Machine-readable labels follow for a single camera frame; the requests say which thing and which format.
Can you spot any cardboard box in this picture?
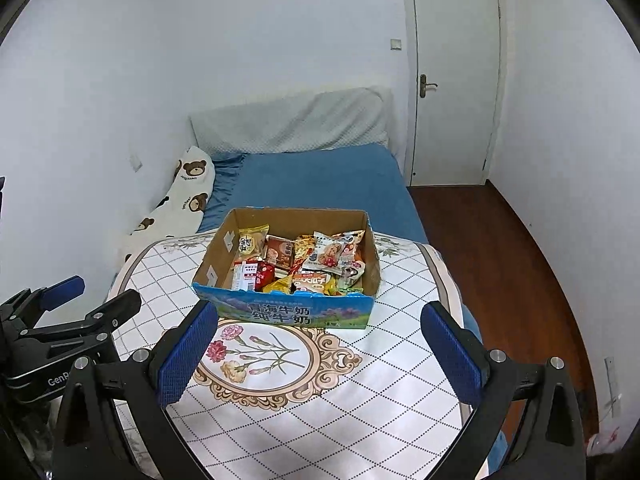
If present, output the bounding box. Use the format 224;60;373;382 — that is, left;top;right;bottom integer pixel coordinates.
192;206;381;330

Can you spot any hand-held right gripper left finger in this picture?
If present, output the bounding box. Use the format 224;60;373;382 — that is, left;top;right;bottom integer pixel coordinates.
52;300;221;480

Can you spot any pile of assorted snacks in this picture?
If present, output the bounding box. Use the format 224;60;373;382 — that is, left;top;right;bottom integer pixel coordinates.
230;227;367;297

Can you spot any white quilt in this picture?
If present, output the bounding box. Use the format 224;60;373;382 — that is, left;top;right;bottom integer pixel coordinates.
189;86;392;156

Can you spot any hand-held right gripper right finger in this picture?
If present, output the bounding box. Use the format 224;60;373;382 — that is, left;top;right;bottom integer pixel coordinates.
420;301;587;480

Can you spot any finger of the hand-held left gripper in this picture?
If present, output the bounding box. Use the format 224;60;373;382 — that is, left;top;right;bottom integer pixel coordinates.
0;275;87;329
22;289;144;362

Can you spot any white door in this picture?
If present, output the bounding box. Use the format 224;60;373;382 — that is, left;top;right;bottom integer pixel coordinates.
407;0;503;187

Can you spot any bear print pillow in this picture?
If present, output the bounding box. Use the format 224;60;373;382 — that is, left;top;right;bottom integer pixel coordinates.
117;146;217;261

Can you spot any white power strip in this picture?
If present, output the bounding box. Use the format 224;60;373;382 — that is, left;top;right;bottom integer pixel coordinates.
604;356;622;418

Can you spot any patterned tablecloth table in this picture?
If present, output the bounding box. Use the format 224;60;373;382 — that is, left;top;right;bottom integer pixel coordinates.
102;232;476;480

